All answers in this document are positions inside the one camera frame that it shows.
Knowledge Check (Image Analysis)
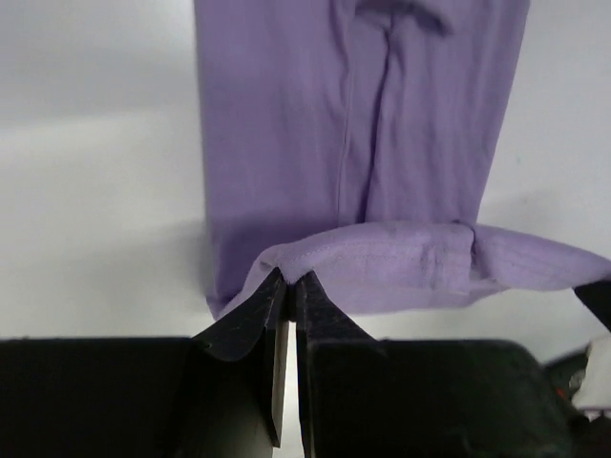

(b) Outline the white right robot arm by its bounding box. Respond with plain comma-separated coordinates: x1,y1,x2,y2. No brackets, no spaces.
542,278,610,420

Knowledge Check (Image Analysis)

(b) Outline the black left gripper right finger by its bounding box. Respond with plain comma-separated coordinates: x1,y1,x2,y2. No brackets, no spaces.
295,273,579,457

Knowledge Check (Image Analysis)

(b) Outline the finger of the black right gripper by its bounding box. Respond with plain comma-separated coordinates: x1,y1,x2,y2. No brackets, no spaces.
573,276,611,330

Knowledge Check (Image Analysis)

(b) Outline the purple t shirt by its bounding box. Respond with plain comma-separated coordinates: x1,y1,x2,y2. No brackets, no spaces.
194,1,610,317

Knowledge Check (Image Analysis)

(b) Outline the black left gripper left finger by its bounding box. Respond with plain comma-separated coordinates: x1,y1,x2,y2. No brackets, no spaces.
1,271,287,457

